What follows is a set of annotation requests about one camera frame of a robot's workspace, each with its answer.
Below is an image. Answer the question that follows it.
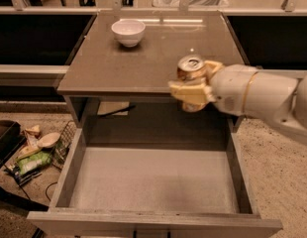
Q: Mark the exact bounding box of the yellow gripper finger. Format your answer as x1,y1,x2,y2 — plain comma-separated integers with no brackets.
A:
205,60,224,80
168,78,216,105

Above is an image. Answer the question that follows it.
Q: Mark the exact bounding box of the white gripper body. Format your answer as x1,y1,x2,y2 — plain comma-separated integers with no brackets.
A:
210,64,257,116

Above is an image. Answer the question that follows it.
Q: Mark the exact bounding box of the orange soda can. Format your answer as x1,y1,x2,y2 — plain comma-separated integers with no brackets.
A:
177,55,206,112

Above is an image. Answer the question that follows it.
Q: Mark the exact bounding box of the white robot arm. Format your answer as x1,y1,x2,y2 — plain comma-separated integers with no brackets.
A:
168,60,307,145

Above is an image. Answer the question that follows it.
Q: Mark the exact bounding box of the grey cabinet with glass top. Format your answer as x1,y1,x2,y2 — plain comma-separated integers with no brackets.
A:
57,10,244,125

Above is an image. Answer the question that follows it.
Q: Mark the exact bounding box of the open grey top drawer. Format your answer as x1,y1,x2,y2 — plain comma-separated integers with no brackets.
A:
27,120,282,238

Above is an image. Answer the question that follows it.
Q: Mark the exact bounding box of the white ceramic bowl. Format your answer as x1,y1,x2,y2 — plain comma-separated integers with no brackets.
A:
111,19,146,48

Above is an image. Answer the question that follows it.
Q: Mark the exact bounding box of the beige bowl on floor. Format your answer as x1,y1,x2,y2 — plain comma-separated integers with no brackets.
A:
37,132,60,148

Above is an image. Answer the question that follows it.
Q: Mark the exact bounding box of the green snack bag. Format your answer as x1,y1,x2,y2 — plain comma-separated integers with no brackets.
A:
17,151,51,176

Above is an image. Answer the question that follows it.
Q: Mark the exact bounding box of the yellow snack packet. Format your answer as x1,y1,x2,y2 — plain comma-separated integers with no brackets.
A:
17,125,41,160

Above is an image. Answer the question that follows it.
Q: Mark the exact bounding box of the black bin on floor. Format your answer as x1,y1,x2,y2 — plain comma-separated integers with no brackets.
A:
0,120,26,169

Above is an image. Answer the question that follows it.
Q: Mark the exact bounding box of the black wire basket left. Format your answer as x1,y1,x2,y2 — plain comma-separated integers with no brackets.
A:
51,121,76,171

